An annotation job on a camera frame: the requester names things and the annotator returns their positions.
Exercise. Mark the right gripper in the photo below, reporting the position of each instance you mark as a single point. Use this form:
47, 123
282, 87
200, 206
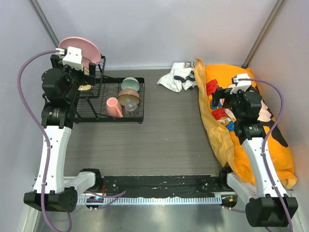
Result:
224, 93

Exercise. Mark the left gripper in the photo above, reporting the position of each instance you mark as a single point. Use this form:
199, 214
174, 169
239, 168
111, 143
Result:
89, 79

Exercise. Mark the cream floral plate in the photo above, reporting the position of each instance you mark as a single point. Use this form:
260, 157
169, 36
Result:
84, 87

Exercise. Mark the pink plate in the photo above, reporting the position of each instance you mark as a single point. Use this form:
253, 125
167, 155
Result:
90, 52

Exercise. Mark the clear glass cup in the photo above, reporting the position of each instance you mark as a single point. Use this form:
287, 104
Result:
131, 109

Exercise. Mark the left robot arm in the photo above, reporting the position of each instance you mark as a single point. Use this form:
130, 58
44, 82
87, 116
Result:
50, 193

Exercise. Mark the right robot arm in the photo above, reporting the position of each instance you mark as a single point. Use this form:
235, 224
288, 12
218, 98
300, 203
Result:
266, 203

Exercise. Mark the pink mug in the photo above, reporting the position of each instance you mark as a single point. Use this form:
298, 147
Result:
114, 107

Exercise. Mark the white printed t-shirt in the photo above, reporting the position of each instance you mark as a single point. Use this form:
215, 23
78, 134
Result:
181, 76

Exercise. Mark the brown bowl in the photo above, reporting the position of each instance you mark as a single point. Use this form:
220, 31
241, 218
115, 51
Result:
128, 95

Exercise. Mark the light green bowl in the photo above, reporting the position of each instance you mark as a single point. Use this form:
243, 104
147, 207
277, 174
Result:
130, 83

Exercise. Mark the orange cartoon pillow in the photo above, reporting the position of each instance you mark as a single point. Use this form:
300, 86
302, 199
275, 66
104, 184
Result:
219, 125

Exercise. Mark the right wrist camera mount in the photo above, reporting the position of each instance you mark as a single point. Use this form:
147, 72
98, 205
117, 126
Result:
242, 82

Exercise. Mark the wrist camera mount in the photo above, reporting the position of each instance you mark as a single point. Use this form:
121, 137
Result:
72, 57
242, 82

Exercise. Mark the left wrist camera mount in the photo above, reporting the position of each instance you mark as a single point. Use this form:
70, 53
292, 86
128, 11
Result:
72, 57

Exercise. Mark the black wire dish rack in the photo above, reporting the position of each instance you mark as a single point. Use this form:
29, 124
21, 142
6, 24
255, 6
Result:
91, 105

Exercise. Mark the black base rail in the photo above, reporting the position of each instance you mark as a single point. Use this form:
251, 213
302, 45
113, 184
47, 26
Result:
164, 186

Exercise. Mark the white slotted cable duct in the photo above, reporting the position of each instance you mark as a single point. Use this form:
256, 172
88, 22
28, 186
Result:
85, 200

